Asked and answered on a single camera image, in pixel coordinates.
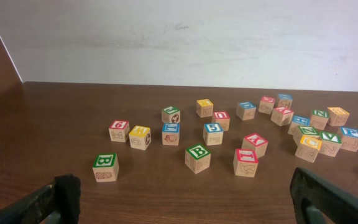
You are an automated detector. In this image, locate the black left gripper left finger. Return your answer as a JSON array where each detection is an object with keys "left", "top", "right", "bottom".
[{"left": 0, "top": 174, "right": 81, "bottom": 223}]

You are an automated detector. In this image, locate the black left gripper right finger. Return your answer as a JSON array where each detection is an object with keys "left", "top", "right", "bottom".
[{"left": 290, "top": 167, "right": 358, "bottom": 223}]

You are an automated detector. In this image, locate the yellow S block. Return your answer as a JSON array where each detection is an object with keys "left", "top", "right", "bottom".
[{"left": 328, "top": 107, "right": 350, "bottom": 126}]

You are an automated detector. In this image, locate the yellow C block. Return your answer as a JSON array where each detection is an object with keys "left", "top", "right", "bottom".
[{"left": 295, "top": 136, "right": 322, "bottom": 163}]

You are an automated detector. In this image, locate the green B block far left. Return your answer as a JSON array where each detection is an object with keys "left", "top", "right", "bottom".
[{"left": 93, "top": 153, "right": 119, "bottom": 182}]

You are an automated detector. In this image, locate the green b block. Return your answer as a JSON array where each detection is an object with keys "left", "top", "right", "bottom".
[
  {"left": 93, "top": 153, "right": 119, "bottom": 182},
  {"left": 185, "top": 144, "right": 211, "bottom": 174}
]

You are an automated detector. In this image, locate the green V block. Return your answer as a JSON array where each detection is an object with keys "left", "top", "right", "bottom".
[{"left": 319, "top": 131, "right": 342, "bottom": 157}]

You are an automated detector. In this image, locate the green Z block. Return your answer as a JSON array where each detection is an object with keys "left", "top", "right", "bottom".
[{"left": 293, "top": 125, "right": 319, "bottom": 146}]

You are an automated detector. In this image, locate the blue P block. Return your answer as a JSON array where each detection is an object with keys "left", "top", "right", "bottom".
[{"left": 338, "top": 126, "right": 358, "bottom": 152}]

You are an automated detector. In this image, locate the red I block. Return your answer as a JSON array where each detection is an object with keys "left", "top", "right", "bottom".
[{"left": 233, "top": 149, "right": 259, "bottom": 177}]

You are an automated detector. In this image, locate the blue H block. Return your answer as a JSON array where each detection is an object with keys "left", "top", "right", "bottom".
[{"left": 288, "top": 115, "right": 310, "bottom": 135}]

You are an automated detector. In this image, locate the green N block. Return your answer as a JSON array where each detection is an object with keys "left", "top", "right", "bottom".
[{"left": 310, "top": 110, "right": 329, "bottom": 130}]

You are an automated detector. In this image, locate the red Y block lower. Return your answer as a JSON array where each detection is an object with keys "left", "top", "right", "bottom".
[{"left": 241, "top": 133, "right": 269, "bottom": 158}]

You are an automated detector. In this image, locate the red y block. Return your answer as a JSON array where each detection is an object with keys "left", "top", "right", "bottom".
[
  {"left": 241, "top": 133, "right": 269, "bottom": 158},
  {"left": 271, "top": 106, "right": 294, "bottom": 126}
]

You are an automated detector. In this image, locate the red Y block upper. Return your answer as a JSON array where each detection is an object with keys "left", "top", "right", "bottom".
[{"left": 271, "top": 106, "right": 294, "bottom": 126}]

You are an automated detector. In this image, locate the red 6 block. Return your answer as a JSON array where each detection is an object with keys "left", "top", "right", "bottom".
[{"left": 109, "top": 120, "right": 130, "bottom": 142}]

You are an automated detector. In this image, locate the blue X block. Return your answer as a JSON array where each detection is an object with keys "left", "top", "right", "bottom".
[{"left": 275, "top": 93, "right": 293, "bottom": 109}]

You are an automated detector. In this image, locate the red Q block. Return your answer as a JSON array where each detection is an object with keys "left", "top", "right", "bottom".
[{"left": 258, "top": 96, "right": 275, "bottom": 114}]

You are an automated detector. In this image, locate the blue D block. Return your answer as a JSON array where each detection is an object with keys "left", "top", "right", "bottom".
[{"left": 236, "top": 101, "right": 256, "bottom": 121}]

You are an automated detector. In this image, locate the blue 5 block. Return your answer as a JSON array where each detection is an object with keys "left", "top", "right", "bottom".
[{"left": 203, "top": 123, "right": 224, "bottom": 146}]

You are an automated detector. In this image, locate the green B block centre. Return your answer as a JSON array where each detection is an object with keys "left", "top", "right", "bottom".
[{"left": 185, "top": 144, "right": 211, "bottom": 174}]

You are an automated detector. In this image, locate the red U block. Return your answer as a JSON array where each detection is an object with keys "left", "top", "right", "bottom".
[{"left": 211, "top": 111, "right": 230, "bottom": 131}]

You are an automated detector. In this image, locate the blue T block left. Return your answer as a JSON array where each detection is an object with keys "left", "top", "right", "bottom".
[{"left": 162, "top": 123, "right": 180, "bottom": 146}]

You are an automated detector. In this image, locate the green J block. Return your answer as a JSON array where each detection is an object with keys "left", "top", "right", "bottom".
[{"left": 162, "top": 106, "right": 181, "bottom": 123}]

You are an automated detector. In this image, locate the yellow block upper left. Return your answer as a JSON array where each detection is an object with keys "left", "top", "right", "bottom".
[{"left": 196, "top": 99, "right": 213, "bottom": 118}]

